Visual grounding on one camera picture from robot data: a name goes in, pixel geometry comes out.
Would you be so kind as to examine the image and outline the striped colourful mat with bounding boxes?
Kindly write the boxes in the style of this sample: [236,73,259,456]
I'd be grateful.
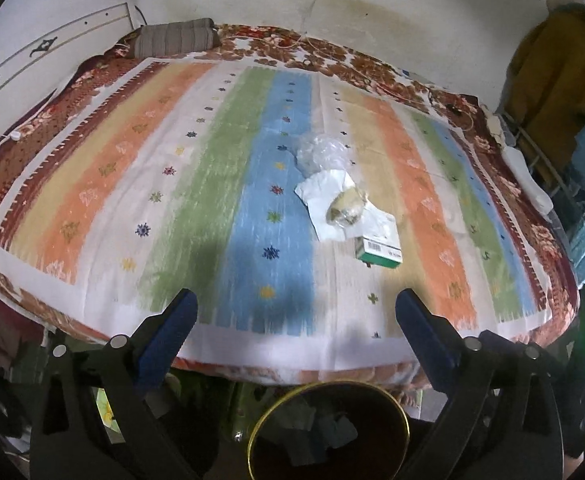
[0,57,555,361]

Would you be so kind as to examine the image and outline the yellowish wrapper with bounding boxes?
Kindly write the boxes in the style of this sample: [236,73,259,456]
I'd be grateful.
[325,187,368,226]

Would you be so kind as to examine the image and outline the white cable with switch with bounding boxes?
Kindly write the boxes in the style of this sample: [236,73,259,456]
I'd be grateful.
[0,85,80,171]

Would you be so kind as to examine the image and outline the metal bed rail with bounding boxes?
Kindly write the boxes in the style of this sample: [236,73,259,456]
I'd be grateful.
[497,110,583,211]

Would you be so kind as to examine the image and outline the clear plastic wrapper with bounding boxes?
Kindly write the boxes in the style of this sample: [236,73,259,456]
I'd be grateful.
[295,132,350,178]

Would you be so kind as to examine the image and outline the mustard hanging garment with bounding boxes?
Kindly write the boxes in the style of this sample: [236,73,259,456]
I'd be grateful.
[507,2,585,176]

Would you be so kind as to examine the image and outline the white bed headboard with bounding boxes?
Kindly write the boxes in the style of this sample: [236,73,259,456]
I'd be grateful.
[0,2,133,126]

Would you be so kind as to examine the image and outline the grey striped pillow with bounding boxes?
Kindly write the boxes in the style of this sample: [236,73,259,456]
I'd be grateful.
[132,18,220,58]

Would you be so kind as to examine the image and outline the white paper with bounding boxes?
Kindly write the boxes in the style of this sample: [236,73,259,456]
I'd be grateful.
[295,169,368,241]

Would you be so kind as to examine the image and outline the red floral blanket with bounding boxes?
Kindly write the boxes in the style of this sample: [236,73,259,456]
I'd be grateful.
[0,22,580,391]

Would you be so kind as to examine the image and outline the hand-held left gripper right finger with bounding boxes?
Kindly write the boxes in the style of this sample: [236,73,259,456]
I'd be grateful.
[395,288,563,480]

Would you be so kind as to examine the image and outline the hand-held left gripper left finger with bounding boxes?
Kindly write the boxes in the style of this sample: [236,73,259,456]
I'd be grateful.
[30,288,199,480]

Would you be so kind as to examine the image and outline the white power strip cable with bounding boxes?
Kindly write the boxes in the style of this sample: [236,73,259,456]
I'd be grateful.
[299,0,327,43]

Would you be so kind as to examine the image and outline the gold rimmed round bin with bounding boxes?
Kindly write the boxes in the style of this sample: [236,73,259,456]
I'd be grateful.
[247,381,412,480]

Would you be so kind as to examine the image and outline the green white small carton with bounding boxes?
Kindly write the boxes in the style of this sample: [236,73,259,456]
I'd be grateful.
[355,210,403,267]

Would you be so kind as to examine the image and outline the white rolled cloth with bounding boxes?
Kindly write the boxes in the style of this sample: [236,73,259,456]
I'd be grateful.
[499,145,555,213]

